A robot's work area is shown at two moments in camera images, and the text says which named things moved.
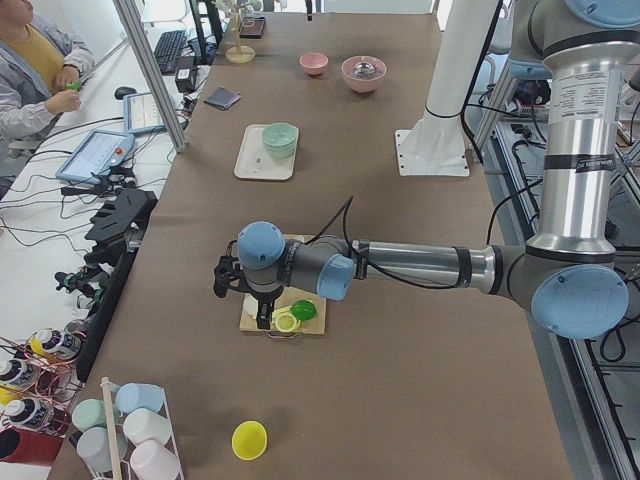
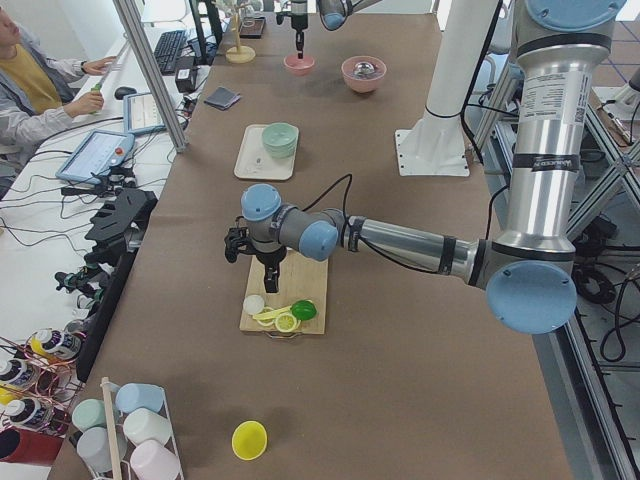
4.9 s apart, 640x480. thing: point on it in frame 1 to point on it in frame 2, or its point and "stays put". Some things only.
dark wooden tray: (252, 27) stays put
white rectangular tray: (255, 162) stays put
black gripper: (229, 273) to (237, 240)
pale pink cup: (151, 460) stays put
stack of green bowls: (280, 139) stays put
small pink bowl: (314, 63) to (298, 66)
